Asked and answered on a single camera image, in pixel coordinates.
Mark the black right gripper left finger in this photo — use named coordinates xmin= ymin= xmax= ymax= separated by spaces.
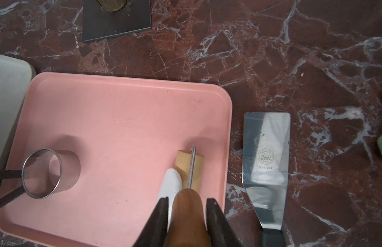
xmin=133 ymin=197 xmax=169 ymax=247

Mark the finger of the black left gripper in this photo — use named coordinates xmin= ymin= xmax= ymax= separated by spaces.
xmin=0 ymin=186 xmax=25 ymax=209
xmin=0 ymin=170 xmax=22 ymax=180

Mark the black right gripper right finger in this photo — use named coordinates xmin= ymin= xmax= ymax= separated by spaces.
xmin=206 ymin=198 xmax=241 ymax=247

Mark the wooden rolling pin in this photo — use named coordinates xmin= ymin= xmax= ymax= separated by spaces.
xmin=163 ymin=146 xmax=211 ymax=247

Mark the pink silicone mat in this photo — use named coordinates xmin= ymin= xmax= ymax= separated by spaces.
xmin=0 ymin=73 xmax=232 ymax=247

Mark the beige silicone mat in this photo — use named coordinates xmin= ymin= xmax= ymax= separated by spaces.
xmin=0 ymin=55 xmax=36 ymax=169

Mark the black metal tree base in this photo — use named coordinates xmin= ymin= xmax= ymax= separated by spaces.
xmin=82 ymin=0 xmax=152 ymax=43

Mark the artificial cherry blossom tree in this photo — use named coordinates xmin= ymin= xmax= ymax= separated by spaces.
xmin=98 ymin=0 xmax=127 ymax=12

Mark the round metal cutter ring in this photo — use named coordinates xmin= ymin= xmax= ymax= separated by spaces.
xmin=21 ymin=148 xmax=81 ymax=199

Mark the metal spatula black handle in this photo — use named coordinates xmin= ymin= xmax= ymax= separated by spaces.
xmin=242 ymin=112 xmax=291 ymax=247

